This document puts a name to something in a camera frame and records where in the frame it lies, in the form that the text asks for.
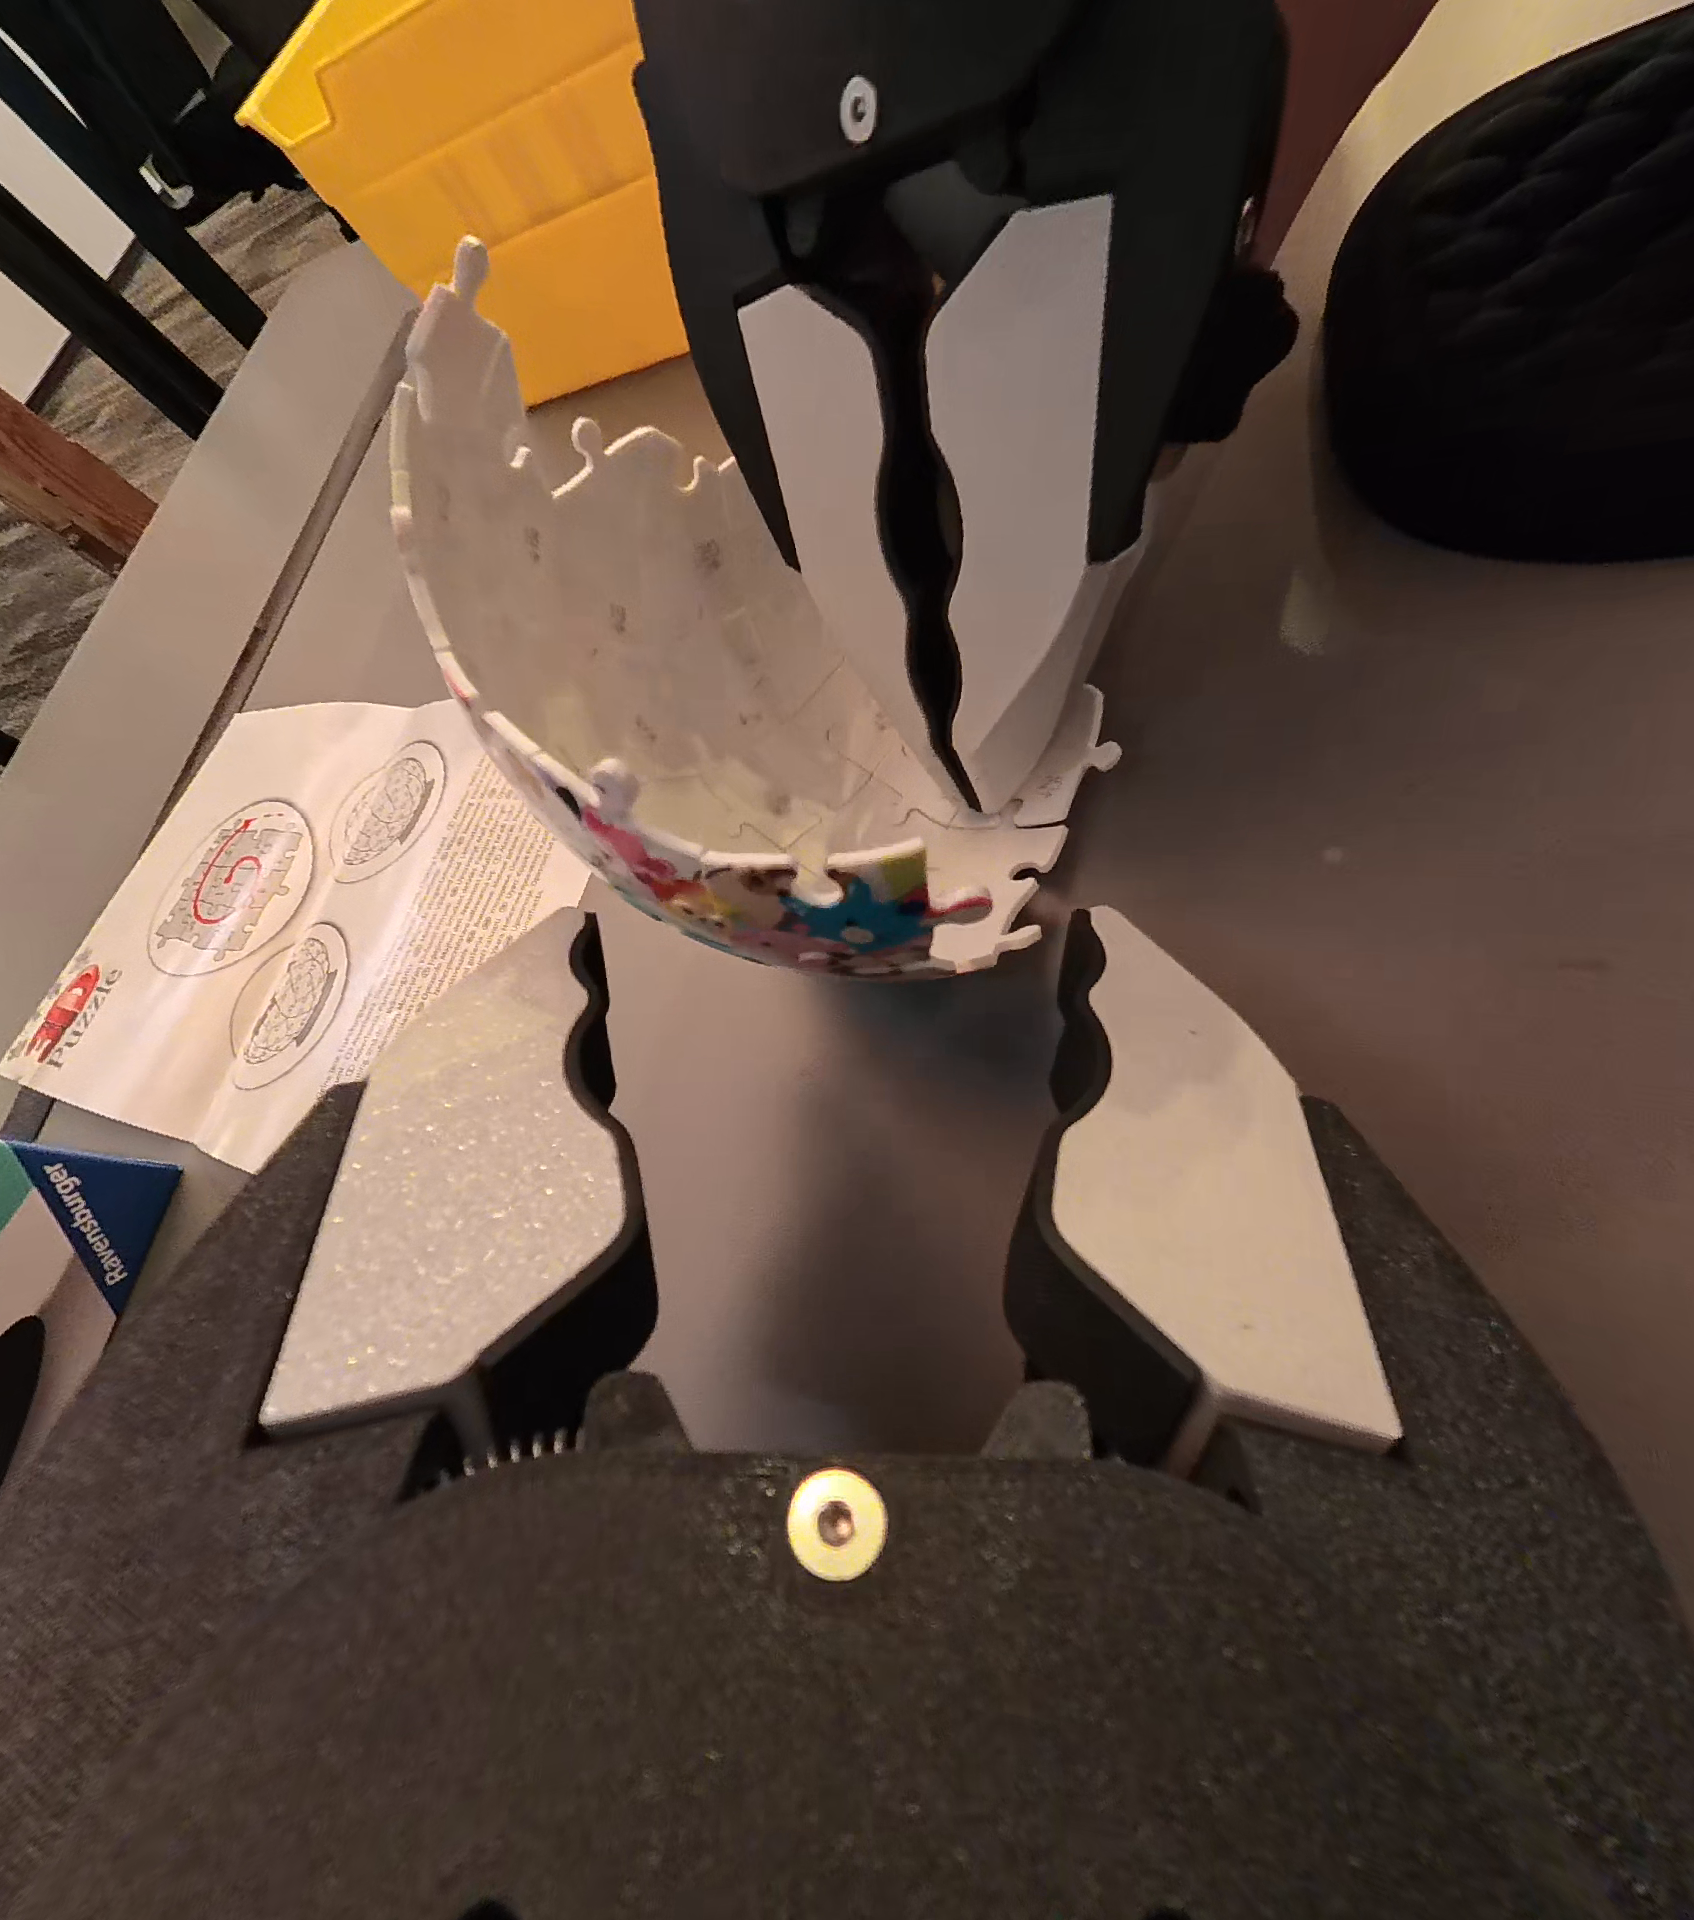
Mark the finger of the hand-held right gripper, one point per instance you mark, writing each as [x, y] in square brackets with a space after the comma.
[832, 451]
[1042, 451]

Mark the wooden post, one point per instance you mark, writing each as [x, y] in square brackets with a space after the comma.
[5, 434]

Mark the black chair armrest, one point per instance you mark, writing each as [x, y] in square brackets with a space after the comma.
[1598, 301]

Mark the colourful puzzle box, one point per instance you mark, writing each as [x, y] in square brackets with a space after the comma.
[5, 1233]

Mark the assembled white puzzle section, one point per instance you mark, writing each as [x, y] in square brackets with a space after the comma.
[608, 631]

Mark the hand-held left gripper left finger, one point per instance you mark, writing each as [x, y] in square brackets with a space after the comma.
[457, 1233]

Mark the white instruction leaflet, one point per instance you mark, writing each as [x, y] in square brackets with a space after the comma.
[305, 900]

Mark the yellow storage bin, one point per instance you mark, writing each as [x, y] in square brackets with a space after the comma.
[502, 181]

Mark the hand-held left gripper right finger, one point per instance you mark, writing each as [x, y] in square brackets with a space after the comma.
[1208, 1233]

